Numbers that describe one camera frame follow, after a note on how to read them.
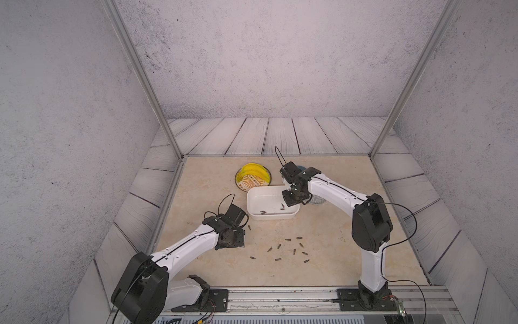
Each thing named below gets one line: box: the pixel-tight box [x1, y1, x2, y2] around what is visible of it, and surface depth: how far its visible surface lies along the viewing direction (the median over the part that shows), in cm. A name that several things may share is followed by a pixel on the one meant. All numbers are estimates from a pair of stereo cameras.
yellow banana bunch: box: [236, 162, 271, 183], surface depth 110 cm
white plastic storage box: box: [246, 185, 303, 221], surface depth 100 cm
